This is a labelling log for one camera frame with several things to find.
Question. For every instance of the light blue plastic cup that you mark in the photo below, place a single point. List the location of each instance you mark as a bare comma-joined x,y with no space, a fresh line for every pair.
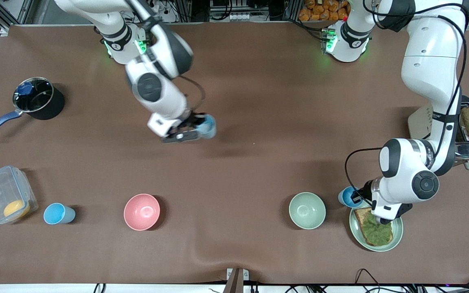
57,213
344,197
208,127

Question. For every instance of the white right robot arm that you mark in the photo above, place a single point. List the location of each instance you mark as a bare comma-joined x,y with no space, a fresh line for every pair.
153,87

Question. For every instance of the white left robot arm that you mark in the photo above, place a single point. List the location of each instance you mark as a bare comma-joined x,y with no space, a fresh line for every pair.
430,61

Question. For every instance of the green lettuce leaf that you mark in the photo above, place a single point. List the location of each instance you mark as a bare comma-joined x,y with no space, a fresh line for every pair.
377,234

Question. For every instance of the pale green plate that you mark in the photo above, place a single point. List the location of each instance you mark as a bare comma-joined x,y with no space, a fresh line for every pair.
397,232

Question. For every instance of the bread slice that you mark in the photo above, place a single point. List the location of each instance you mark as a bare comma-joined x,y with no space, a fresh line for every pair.
360,215

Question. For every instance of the pale green bowl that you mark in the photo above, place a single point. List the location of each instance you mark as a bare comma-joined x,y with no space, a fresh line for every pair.
307,210

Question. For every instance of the cream and chrome toaster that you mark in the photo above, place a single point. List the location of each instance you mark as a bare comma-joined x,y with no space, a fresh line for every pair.
419,122

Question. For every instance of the brown table cloth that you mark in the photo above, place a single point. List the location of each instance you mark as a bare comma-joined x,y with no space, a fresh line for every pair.
259,179

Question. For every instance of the pink bowl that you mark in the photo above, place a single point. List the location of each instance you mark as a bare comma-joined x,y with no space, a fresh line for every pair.
141,211

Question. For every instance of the white power strip with plugs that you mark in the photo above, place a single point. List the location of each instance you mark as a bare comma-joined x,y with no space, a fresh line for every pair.
155,7

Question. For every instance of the bag of orange buns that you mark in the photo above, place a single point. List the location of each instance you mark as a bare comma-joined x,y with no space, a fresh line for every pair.
322,10

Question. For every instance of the yellow round food item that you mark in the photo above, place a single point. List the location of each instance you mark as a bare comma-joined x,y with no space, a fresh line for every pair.
16,208

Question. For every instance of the clear plastic food container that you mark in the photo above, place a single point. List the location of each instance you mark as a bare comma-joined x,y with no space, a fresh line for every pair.
2,191

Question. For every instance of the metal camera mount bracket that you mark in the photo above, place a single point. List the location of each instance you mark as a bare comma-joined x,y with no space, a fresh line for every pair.
236,278

